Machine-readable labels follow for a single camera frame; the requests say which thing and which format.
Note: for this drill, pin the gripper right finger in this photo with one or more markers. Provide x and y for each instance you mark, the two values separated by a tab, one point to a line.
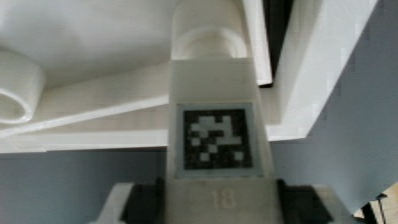
312	205

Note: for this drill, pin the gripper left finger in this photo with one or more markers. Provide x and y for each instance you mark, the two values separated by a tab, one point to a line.
134	204

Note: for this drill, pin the white table leg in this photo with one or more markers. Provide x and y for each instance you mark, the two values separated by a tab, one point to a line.
221	188

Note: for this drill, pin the white square table top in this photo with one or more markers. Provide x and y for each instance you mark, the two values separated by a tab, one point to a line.
98	44

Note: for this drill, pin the white L-shaped fence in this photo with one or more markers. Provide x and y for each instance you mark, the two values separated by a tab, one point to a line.
326	26

